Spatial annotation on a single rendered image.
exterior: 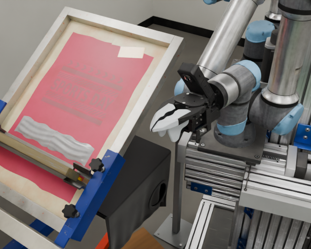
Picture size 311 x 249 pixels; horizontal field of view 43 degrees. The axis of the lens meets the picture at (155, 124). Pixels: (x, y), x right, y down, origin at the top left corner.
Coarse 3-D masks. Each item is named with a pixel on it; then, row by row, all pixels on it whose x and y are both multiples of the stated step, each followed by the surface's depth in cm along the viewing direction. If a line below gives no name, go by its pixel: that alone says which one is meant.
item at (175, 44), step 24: (96, 24) 158; (120, 24) 153; (48, 48) 162; (168, 48) 141; (24, 72) 157; (168, 72) 140; (144, 96) 135; (0, 120) 153; (120, 144) 130; (0, 192) 136; (48, 216) 127
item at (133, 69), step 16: (112, 48) 154; (112, 64) 150; (128, 64) 148; (144, 64) 146; (128, 80) 145; (128, 96) 142; (112, 112) 141; (64, 128) 144; (80, 128) 142; (96, 128) 140; (112, 128) 138; (96, 144) 137; (64, 160) 138; (32, 176) 139; (48, 176) 137; (80, 176) 134; (64, 192) 133
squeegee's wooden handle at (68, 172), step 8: (0, 136) 138; (8, 136) 137; (8, 144) 135; (16, 144) 134; (24, 144) 134; (24, 152) 132; (32, 152) 131; (40, 160) 128; (48, 160) 127; (56, 168) 125; (64, 168) 124; (72, 176) 127
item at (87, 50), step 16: (64, 48) 161; (80, 48) 159; (96, 48) 156; (96, 64) 153; (48, 80) 156; (32, 96) 155; (32, 112) 152; (48, 112) 150; (64, 112) 147; (32, 144) 145; (0, 160) 147; (16, 160) 144
